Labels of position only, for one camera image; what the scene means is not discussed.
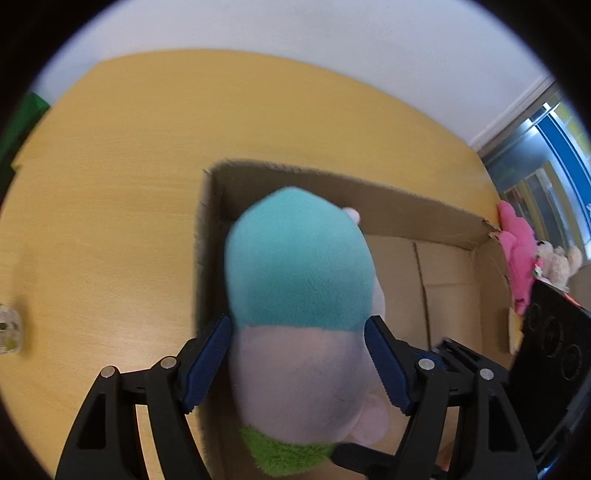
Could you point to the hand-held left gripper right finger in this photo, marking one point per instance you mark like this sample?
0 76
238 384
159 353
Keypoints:
388 364

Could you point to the pink plush toy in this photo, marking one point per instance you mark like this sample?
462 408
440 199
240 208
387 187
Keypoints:
519 249

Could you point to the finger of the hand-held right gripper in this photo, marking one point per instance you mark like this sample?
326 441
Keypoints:
471 355
364 457

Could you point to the clear plastic object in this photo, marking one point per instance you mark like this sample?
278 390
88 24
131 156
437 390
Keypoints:
9 330

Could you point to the wooden desktop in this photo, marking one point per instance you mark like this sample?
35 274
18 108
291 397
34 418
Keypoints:
115 184

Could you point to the beige teddy bear plush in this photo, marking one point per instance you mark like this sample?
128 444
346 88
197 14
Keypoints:
556 265

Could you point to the metal window frame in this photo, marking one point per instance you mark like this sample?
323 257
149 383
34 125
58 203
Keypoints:
531 147

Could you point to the plush pig toy teal shirt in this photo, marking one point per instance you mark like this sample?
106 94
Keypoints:
300 277

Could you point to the brown cardboard box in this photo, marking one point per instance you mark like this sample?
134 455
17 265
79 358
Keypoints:
443 277

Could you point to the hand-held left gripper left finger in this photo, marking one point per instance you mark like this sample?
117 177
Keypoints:
207 364

